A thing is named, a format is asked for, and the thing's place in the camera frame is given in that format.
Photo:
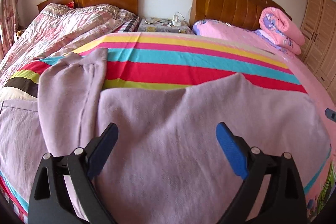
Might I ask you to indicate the pink floral quilt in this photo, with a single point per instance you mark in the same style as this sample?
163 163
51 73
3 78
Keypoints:
58 30

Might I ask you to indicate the lilac fleece pants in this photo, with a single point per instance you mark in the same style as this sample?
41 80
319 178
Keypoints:
168 165

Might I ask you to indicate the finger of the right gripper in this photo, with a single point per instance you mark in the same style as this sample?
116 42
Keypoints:
330 114

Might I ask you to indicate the pink floral bed sheet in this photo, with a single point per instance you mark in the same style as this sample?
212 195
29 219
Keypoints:
253 54

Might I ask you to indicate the light wooden wardrobe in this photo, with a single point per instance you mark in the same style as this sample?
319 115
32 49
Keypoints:
318 51

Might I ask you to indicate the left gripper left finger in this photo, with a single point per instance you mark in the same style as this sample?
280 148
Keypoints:
49 199

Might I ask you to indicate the rolled pink floral duvet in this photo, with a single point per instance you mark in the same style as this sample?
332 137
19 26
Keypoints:
281 30

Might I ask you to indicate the nightstand with floral cover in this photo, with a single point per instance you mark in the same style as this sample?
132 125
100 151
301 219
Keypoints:
163 25

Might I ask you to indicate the plaid checkered bed sheet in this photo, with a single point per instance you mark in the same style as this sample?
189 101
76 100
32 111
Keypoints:
129 26

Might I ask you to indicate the rainbow striped blanket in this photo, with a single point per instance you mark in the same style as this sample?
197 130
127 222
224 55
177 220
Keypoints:
142 61

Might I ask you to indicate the right wooden headboard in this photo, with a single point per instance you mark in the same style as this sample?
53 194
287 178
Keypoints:
240 13

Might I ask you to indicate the pink floral curtain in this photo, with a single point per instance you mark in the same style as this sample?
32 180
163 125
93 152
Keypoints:
9 25

